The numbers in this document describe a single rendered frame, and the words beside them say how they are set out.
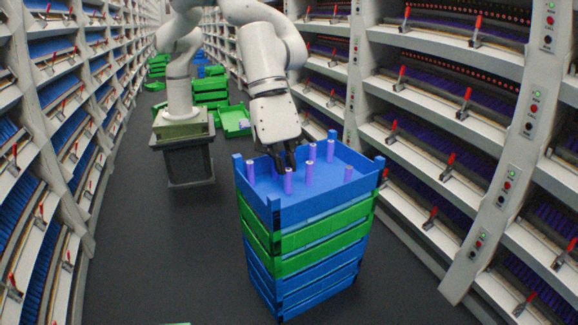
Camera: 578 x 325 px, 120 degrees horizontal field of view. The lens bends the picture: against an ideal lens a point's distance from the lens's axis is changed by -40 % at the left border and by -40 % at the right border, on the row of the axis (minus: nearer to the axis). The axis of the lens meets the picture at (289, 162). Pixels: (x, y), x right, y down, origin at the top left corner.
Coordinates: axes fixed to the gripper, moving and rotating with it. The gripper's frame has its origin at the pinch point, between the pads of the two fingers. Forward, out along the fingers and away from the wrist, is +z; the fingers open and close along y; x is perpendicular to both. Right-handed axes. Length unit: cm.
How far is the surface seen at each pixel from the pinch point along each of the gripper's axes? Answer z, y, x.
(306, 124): -6, -60, -84
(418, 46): -24, -48, 8
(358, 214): 16.7, -14.7, 4.1
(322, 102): -15, -57, -59
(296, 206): 7.0, 3.8, 8.6
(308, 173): 3.5, -5.1, 0.2
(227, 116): -24, -32, -146
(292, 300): 37.5, 4.3, -5.6
